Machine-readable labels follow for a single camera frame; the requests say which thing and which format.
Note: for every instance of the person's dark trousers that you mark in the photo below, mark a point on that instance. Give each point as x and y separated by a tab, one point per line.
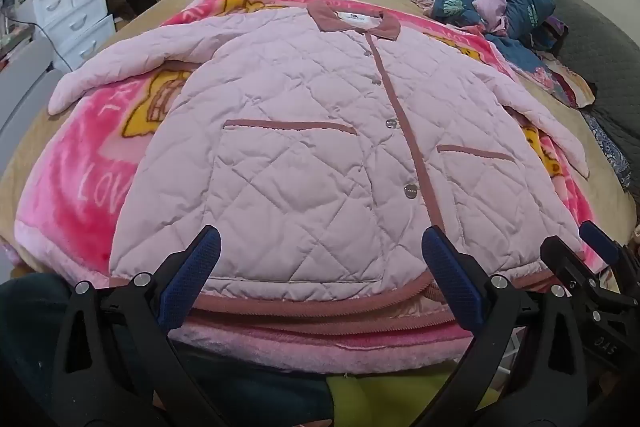
30	332

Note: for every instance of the grey quilted headboard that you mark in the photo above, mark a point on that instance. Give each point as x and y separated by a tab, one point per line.
592	37

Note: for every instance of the pink printed blanket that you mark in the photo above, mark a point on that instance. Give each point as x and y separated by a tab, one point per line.
75	167

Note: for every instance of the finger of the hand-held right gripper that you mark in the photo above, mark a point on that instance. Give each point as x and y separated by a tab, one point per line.
565	259
592	234

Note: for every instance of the white drawer cabinet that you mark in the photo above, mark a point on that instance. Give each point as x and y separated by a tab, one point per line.
75	22

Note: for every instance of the yellow-green cloth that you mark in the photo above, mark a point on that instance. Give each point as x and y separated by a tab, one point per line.
380	402

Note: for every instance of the pink quilted jacket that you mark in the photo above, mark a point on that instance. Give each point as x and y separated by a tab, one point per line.
300	132

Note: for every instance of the blue patterned cloth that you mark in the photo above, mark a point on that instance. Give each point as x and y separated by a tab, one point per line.
610	147

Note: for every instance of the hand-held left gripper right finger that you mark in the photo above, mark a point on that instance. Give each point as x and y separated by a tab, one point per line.
450	279

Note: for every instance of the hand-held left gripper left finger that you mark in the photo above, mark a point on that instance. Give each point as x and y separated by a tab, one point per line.
192	277

